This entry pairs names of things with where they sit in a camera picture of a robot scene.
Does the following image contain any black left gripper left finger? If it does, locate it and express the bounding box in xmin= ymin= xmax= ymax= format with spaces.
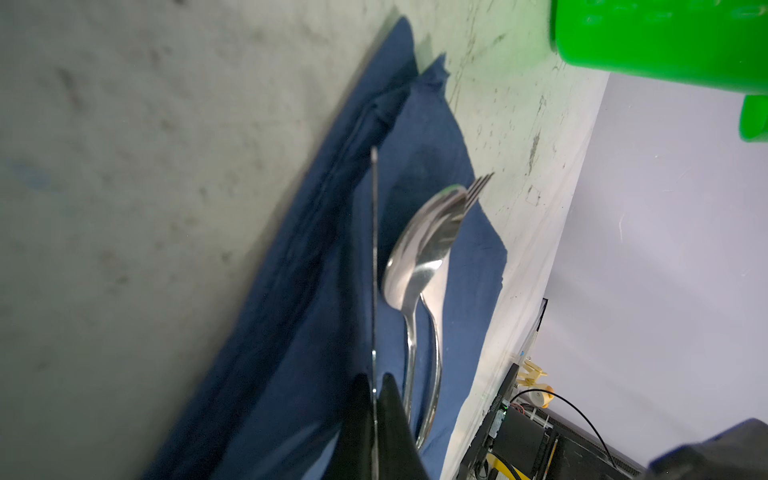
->
xmin=322 ymin=374 xmax=373 ymax=480

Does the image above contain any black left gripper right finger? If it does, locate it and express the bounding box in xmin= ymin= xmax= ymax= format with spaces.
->
xmin=377 ymin=373 xmax=428 ymax=480

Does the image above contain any silver metal knife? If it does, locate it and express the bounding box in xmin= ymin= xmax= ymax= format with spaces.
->
xmin=370 ymin=145 xmax=379 ymax=480

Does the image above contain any dark blue paper napkin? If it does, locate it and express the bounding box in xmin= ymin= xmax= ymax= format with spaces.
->
xmin=145 ymin=18 xmax=475 ymax=479

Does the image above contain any silver metal fork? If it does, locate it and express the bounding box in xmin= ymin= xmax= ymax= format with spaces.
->
xmin=416 ymin=174 xmax=493 ymax=451

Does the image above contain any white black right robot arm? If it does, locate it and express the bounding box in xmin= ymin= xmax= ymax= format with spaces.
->
xmin=640 ymin=418 xmax=767 ymax=480

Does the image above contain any green perforated plastic basket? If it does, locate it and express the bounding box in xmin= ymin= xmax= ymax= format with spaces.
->
xmin=551 ymin=0 xmax=767 ymax=142

